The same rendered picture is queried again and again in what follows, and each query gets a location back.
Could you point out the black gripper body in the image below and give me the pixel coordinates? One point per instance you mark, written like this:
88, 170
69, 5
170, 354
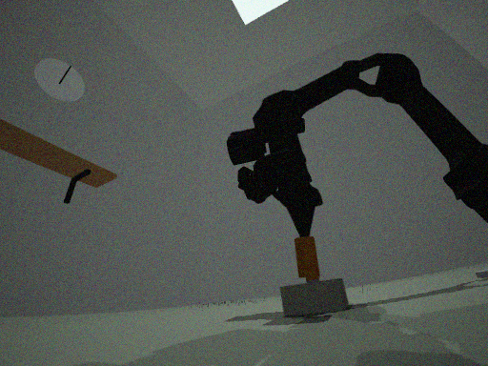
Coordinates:
287, 162

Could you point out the orange-brown cylinder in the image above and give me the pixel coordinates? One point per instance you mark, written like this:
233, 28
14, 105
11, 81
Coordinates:
306, 258

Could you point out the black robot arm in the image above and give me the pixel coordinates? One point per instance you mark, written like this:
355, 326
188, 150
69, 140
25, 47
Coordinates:
398, 81

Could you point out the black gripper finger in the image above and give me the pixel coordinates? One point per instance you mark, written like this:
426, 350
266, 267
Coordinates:
315, 198
298, 200

